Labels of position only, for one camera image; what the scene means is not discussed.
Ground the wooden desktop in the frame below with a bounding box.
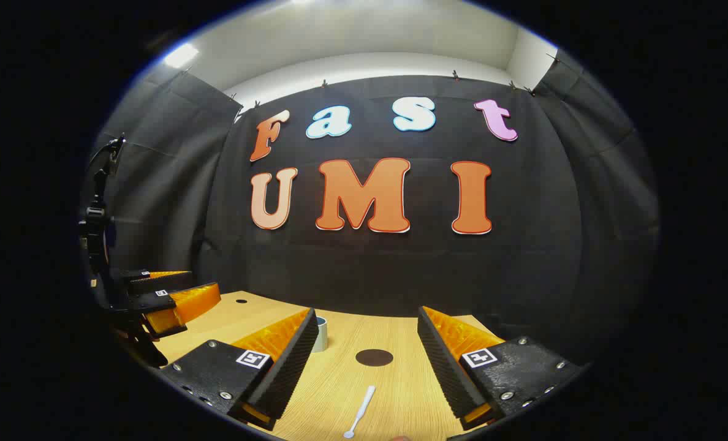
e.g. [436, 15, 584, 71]
[150, 291, 512, 441]

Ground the black backdrop cloth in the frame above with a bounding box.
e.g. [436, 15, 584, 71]
[82, 49, 660, 368]

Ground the white toothbrush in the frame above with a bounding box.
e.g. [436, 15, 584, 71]
[343, 385, 377, 439]

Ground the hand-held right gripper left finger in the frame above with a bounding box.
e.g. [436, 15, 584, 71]
[159, 307, 320, 431]

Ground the ceiling light panel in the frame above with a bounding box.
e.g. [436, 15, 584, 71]
[163, 43, 199, 69]

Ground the dark round coaster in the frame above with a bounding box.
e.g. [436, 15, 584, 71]
[355, 349, 394, 368]

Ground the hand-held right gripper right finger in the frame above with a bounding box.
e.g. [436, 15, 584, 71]
[417, 306, 586, 432]

